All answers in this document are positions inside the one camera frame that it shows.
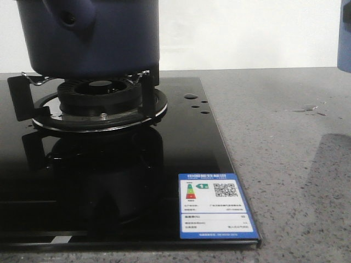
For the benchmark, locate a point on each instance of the light blue ribbed cup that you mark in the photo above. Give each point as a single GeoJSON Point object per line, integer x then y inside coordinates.
{"type": "Point", "coordinates": [343, 55]}

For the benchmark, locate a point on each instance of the black metal pot support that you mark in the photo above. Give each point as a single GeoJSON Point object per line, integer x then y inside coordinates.
{"type": "Point", "coordinates": [47, 115]}

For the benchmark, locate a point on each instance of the dark blue cooking pot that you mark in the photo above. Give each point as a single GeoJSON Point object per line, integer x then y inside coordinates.
{"type": "Point", "coordinates": [90, 39]}

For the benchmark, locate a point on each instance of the black glass gas stove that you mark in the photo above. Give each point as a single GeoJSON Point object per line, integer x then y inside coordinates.
{"type": "Point", "coordinates": [116, 190]}

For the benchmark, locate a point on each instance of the blue energy label sticker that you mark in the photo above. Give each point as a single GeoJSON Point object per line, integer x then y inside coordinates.
{"type": "Point", "coordinates": [213, 206]}

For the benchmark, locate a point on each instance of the black round gas burner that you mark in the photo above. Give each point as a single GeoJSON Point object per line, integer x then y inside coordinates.
{"type": "Point", "coordinates": [88, 97]}

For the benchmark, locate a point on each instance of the silver wire pot adapter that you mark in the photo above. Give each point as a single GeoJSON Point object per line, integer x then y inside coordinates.
{"type": "Point", "coordinates": [41, 80]}

